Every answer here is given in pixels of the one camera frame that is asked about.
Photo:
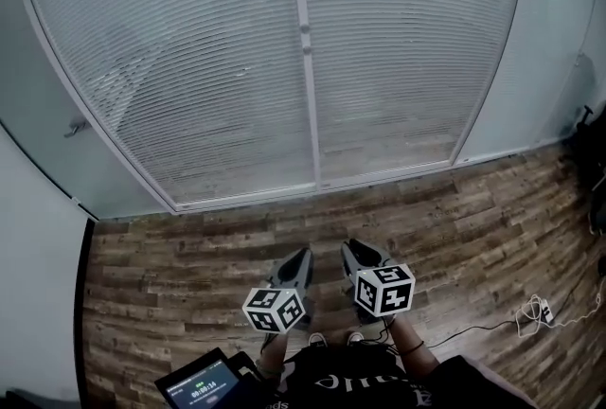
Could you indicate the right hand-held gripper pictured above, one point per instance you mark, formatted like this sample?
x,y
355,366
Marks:
x,y
386,291

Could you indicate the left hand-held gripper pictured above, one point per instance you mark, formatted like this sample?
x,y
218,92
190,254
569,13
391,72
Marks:
x,y
274,310

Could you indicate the person's left forearm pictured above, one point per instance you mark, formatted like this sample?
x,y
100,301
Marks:
x,y
272,352

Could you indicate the person's right forearm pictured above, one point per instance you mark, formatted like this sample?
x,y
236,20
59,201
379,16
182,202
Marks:
x,y
416,357

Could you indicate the person's left shoe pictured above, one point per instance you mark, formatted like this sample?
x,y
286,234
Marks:
x,y
316,339

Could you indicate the person's shoe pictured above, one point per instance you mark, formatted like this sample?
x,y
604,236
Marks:
x,y
355,337
316,339

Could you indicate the person's right shoe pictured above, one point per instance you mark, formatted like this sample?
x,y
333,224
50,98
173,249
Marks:
x,y
355,337

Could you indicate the black wrist band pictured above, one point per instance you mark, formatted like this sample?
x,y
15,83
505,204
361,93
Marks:
x,y
412,348

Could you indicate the black printed shirt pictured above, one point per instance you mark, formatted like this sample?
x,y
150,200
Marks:
x,y
369,383

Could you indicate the black tablet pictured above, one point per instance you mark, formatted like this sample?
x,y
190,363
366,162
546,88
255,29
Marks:
x,y
203,390

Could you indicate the white power adapter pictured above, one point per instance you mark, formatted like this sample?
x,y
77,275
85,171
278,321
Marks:
x,y
547,311

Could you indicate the black equipment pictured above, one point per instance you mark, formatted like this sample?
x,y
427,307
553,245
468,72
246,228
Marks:
x,y
596,151

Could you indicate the frosted glass door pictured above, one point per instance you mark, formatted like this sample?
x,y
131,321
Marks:
x,y
57,104

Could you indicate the black tablet mount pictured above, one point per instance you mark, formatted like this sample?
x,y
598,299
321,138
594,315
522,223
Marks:
x,y
248,374

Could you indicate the white partition frame post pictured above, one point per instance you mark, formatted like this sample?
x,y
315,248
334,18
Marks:
x,y
311,113

